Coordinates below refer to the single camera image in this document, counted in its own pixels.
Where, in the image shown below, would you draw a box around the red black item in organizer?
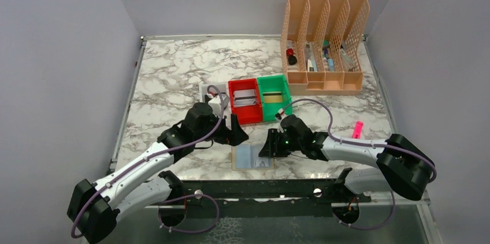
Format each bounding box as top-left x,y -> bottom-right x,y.
286,48 -> 298,65

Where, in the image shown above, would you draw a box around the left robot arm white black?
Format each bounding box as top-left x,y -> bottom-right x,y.
67,99 -> 249,243

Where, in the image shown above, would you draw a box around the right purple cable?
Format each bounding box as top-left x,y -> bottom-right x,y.
277,98 -> 438,231

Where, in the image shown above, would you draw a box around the stationery items in organizer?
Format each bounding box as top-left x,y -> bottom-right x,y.
305,40 -> 358,72

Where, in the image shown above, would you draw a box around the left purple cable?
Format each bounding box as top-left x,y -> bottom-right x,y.
70,85 -> 231,239

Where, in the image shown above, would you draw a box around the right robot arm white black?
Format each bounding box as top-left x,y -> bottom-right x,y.
259,114 -> 435,201

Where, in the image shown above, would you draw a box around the red plastic bin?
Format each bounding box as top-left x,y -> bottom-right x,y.
228,78 -> 263,125

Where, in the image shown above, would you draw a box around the orange mesh file organizer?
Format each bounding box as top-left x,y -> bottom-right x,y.
280,0 -> 370,95

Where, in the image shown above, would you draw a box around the green plastic bin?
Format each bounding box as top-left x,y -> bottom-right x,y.
257,75 -> 292,122

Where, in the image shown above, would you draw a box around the pink highlighter marker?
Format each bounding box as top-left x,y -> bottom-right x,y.
352,121 -> 364,139

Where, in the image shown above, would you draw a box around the silver credit card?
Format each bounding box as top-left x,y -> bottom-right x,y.
233,89 -> 256,108

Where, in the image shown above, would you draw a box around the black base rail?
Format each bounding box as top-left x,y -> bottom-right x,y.
156,179 -> 371,219

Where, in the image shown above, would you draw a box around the gold credit card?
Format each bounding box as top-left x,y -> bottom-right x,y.
263,91 -> 283,103

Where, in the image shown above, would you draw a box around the purple cable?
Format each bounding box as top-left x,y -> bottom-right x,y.
277,98 -> 438,231
70,85 -> 231,239

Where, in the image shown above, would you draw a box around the white plastic bin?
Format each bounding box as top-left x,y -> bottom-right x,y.
199,82 -> 231,128

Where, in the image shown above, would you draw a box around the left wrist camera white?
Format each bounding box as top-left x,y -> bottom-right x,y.
205,93 -> 229,117

